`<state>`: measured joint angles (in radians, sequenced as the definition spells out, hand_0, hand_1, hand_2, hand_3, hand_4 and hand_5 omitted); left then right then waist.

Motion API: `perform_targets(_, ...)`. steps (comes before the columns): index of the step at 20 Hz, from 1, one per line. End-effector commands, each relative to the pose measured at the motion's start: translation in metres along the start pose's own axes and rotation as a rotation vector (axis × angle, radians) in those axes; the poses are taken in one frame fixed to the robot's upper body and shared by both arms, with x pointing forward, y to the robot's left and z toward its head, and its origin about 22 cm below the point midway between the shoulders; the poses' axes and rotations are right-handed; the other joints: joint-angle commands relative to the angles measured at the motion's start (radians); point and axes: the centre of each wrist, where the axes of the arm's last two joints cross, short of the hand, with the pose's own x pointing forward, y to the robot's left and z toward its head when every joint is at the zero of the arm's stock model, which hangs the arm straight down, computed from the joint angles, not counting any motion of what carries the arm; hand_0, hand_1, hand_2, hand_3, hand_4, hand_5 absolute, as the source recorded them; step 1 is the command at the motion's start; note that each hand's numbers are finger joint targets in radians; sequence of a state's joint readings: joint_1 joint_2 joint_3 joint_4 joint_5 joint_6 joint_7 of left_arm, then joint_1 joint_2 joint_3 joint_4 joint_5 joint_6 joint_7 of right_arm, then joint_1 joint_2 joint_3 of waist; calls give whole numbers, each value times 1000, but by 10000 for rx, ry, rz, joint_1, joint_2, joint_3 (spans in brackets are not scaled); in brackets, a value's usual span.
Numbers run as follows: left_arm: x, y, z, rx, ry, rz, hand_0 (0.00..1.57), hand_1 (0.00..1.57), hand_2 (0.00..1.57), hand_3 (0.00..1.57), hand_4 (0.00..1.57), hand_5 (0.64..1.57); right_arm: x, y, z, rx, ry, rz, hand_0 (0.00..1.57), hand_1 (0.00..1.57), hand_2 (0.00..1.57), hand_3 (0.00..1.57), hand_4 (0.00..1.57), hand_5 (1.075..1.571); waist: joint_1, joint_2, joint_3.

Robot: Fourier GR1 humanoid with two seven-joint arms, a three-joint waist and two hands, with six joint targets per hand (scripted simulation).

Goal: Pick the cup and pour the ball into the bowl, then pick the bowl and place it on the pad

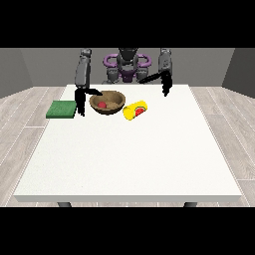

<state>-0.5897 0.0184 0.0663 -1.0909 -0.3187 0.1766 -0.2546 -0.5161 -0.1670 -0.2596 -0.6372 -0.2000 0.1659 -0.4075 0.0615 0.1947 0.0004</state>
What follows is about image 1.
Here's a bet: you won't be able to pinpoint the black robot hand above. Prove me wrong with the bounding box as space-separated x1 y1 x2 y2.
74 87 104 118
137 70 173 98

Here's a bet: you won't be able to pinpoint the green square pad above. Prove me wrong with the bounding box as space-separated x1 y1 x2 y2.
45 101 78 120

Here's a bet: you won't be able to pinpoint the brown wooden bowl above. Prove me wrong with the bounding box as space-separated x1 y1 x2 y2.
89 90 128 117

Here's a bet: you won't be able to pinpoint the yellow cup with melon print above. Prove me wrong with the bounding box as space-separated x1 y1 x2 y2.
122 100 148 122

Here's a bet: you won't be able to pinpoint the grey robot trunk purple rings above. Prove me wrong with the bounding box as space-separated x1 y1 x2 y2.
102 48 153 85

